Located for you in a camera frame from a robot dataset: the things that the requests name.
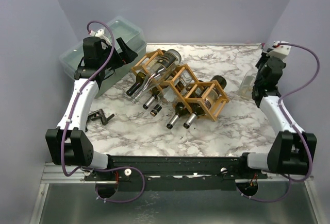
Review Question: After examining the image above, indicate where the black corkscrew tool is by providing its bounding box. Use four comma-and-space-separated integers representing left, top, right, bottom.
86, 109, 114, 125

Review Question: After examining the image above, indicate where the dark green wine bottle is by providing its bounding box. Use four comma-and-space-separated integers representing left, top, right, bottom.
126, 50, 172, 97

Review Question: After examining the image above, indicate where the green wine bottle brown label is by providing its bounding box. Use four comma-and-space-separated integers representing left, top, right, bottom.
136, 63, 177, 110

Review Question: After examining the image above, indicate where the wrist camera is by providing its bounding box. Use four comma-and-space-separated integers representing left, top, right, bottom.
89, 28, 111, 49
266, 41, 292, 61

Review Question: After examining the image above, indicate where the green wine bottle white label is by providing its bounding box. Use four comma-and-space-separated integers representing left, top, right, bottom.
167, 88, 204, 129

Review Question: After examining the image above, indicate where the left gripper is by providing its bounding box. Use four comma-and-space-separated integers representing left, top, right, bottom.
98, 38, 137, 70

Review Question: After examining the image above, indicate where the purple cable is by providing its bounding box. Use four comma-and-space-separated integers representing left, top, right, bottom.
60, 21, 145, 204
236, 42, 320, 203

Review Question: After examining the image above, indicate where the clear bottle black cap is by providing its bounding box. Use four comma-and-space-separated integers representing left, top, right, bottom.
238, 68, 257, 100

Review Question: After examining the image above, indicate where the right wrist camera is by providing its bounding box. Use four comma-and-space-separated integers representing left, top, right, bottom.
266, 41, 292, 61

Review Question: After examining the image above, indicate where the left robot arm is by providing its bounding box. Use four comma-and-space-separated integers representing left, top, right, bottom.
45, 37, 138, 180

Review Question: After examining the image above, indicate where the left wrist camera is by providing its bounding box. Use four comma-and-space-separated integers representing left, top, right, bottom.
89, 28, 111, 49

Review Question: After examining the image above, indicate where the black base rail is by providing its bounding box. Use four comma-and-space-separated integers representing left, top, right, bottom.
85, 153, 267, 196

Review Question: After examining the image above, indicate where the translucent green storage box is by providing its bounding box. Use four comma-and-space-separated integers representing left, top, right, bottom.
59, 16, 146, 98

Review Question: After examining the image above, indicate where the clear square liquor bottle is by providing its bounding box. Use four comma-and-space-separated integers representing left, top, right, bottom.
150, 70, 192, 117

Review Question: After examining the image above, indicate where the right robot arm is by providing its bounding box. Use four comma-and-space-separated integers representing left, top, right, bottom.
237, 52, 317, 179

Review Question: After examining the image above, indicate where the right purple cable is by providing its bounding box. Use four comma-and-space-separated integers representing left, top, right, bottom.
236, 42, 320, 203

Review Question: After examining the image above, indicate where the green bottle silver capsule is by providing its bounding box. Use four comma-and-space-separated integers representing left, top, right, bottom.
183, 75, 229, 129

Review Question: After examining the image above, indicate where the tall clear glass bottle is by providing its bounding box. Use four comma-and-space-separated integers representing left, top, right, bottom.
131, 49, 182, 103

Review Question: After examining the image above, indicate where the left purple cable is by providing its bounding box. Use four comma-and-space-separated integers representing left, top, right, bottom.
60, 21, 145, 204

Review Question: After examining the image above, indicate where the wooden wine rack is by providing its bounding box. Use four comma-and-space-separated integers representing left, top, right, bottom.
126, 49, 229, 129

